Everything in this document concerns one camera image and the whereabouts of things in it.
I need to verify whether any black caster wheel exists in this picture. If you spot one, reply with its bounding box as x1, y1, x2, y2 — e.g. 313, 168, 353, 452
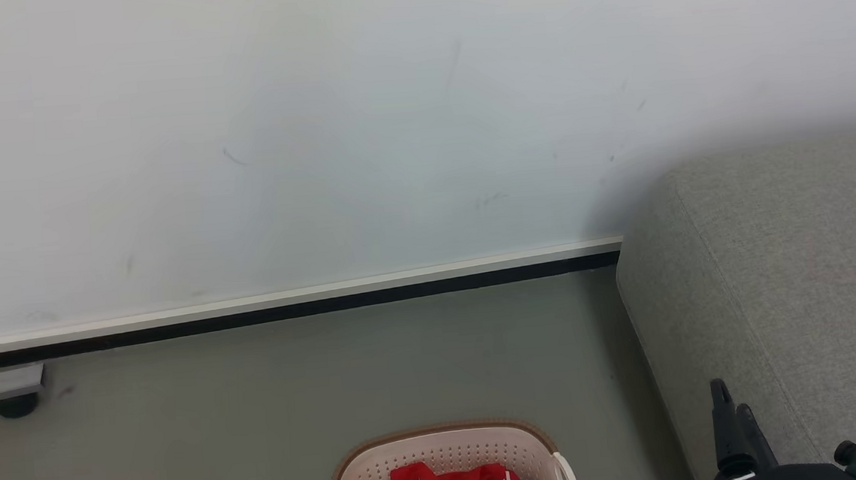
0, 392, 41, 420

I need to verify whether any cream perforated laundry basket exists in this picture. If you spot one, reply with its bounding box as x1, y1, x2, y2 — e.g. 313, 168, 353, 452
317, 413, 582, 480

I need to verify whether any white and black wall skirting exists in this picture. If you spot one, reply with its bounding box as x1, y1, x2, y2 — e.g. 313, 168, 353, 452
0, 236, 630, 373

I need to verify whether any grey fabric sofa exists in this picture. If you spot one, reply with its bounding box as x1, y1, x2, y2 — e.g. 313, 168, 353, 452
606, 127, 856, 480

